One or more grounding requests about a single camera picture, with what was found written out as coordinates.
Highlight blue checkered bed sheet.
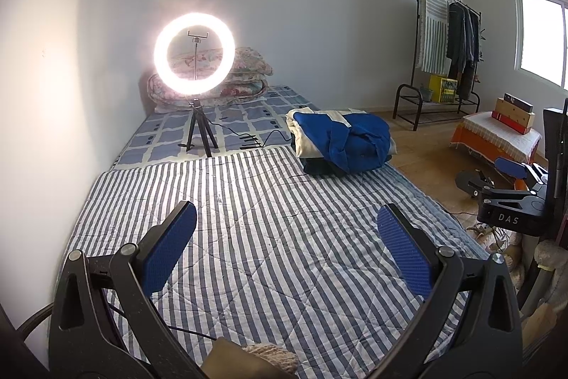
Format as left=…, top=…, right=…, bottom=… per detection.
left=109, top=83, right=320, bottom=171

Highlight beige knitted cloth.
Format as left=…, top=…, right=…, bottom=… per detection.
left=242, top=342, right=299, bottom=375

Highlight black ring light cable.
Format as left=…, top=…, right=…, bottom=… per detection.
left=208, top=120, right=296, bottom=150

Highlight striped hanging towel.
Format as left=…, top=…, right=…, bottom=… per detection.
left=418, top=0, right=450, bottom=74

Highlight black tripod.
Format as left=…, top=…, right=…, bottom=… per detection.
left=177, top=97, right=220, bottom=158

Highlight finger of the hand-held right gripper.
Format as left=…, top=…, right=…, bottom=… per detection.
left=456, top=169, right=533, bottom=199
left=495, top=157, right=550, bottom=195

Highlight olive cloth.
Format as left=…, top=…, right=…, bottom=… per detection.
left=200, top=337, right=249, bottom=379

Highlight blue white striped quilt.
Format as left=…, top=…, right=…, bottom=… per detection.
left=55, top=148, right=493, bottom=379

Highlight floral pillow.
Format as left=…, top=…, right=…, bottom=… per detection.
left=171, top=47, right=275, bottom=84

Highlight window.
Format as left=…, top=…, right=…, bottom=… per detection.
left=497, top=0, right=568, bottom=91

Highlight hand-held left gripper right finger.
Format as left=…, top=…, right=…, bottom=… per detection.
left=376, top=202, right=524, bottom=379

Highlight low table with orange cloth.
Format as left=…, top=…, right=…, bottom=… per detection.
left=449, top=110, right=543, bottom=166

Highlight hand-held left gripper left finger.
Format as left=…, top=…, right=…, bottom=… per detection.
left=48, top=200, right=209, bottom=379

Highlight white ring light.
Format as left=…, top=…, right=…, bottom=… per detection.
left=153, top=11, right=234, bottom=102

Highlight floral folded blanket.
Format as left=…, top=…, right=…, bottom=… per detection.
left=146, top=72, right=269, bottom=115

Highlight thin black cable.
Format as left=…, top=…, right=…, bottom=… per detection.
left=106, top=303, right=218, bottom=342

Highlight beige and blue jacket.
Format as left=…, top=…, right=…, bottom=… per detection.
left=285, top=107, right=398, bottom=174

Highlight red flat box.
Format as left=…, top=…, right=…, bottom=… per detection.
left=491, top=111, right=532, bottom=135

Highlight dark hanging clothes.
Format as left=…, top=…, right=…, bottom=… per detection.
left=446, top=1, right=484, bottom=101

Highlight beige woven cloth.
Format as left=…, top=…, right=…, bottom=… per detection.
left=486, top=243, right=526, bottom=286

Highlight dark flat box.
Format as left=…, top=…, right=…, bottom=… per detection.
left=503, top=93, right=534, bottom=110

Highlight yellow box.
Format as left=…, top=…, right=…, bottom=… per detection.
left=428, top=75, right=459, bottom=103

